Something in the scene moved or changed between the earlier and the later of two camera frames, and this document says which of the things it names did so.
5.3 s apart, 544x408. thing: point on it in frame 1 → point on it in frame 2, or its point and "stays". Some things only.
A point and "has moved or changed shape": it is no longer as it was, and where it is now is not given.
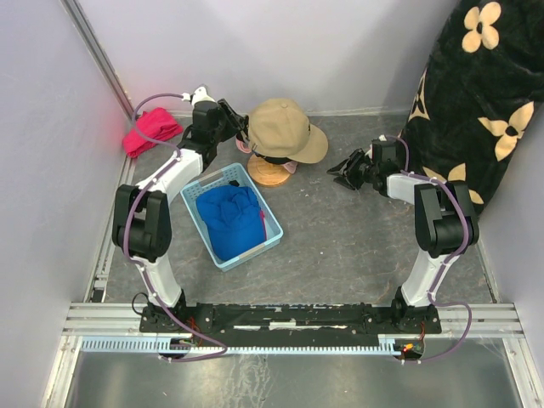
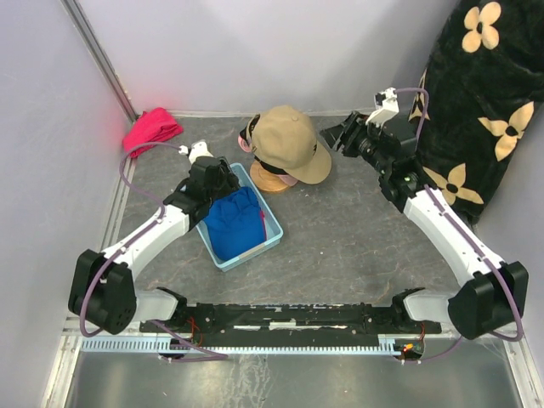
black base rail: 291,319 stays
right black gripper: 348,167 → 355,126
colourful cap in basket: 235,222 stays
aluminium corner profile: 97,49 stays
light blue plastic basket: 233,175 stays
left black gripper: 235,121 → 230,183
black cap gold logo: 274,160 → 246,132
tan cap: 281,128 has moved or changed shape
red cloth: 157,123 stays
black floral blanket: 478,93 stays
